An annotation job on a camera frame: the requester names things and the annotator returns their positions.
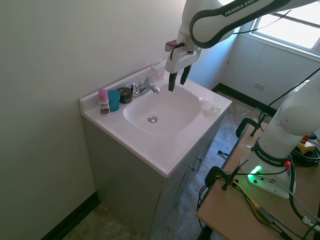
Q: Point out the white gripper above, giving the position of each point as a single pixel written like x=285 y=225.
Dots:
x=180 y=60

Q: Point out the clear plastic wrap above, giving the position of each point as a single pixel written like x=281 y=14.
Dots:
x=210 y=105

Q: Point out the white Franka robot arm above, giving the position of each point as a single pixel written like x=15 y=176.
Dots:
x=287 y=120

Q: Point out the white sink vanity top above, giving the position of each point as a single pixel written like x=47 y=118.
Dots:
x=162 y=117

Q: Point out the chrome sink drain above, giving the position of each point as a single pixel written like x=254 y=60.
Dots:
x=152 y=119

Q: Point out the dark round jar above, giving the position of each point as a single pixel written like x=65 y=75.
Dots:
x=125 y=96

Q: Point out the blue plastic cup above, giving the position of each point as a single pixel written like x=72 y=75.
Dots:
x=115 y=101

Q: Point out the white bottle with pink cap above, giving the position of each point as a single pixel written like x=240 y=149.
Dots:
x=103 y=105

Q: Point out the black C-clamp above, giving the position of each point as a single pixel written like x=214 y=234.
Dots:
x=246 y=123
x=215 y=175

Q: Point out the metal cabinet knob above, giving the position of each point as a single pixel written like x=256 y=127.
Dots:
x=192 y=168
x=199 y=158

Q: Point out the grey vanity cabinet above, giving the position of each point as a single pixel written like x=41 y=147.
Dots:
x=140 y=185

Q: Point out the window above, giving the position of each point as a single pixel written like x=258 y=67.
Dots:
x=292 y=27

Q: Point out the yellow emergency stop button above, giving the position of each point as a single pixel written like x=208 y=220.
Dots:
x=305 y=147

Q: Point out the red black wrist camera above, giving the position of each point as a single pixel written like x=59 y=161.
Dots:
x=172 y=44

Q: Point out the white wall outlet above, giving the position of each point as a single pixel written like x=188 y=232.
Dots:
x=260 y=86

